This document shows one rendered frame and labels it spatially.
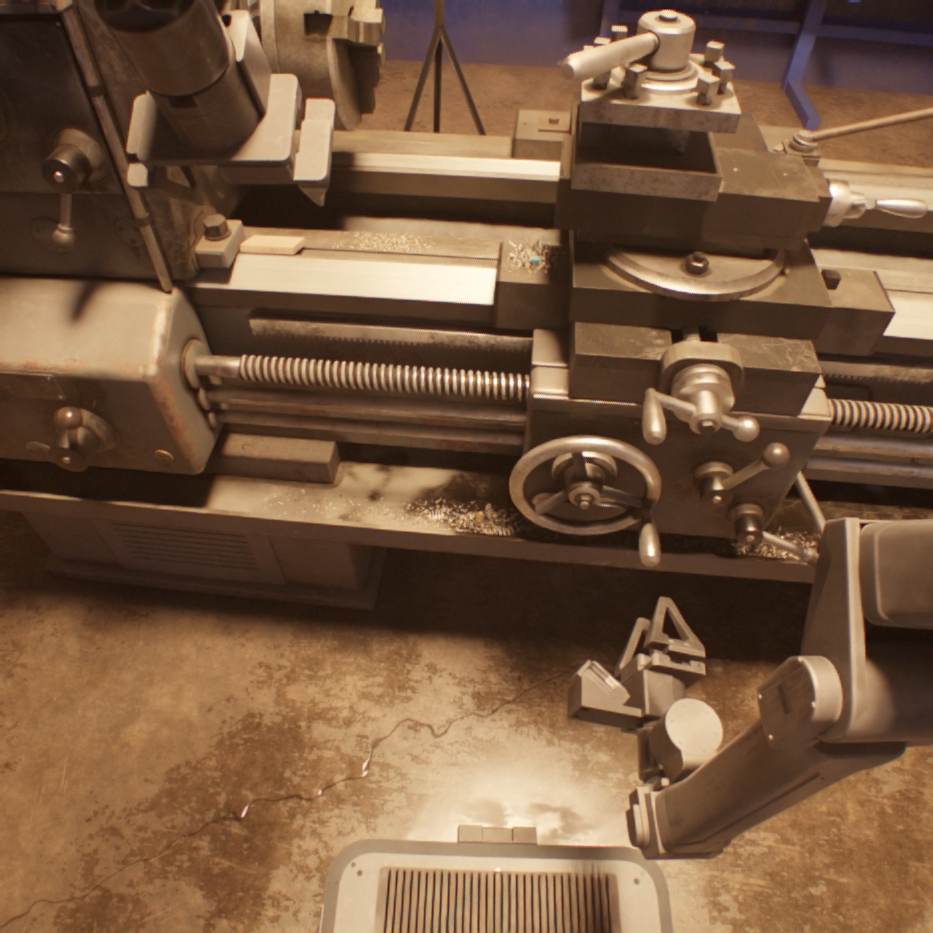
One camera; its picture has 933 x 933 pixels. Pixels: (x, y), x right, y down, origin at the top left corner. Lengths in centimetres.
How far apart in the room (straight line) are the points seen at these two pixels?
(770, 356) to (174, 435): 86
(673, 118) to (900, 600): 56
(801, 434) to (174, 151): 81
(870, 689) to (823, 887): 117
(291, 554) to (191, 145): 113
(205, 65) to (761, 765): 57
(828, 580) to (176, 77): 46
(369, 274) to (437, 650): 87
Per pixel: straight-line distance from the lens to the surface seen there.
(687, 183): 85
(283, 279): 107
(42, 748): 173
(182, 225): 106
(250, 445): 134
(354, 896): 119
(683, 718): 74
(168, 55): 44
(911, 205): 96
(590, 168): 84
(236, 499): 135
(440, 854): 119
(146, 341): 108
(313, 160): 51
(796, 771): 53
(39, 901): 164
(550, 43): 426
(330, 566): 154
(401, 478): 132
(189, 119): 48
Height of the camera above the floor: 143
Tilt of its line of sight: 50 degrees down
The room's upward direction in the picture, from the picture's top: straight up
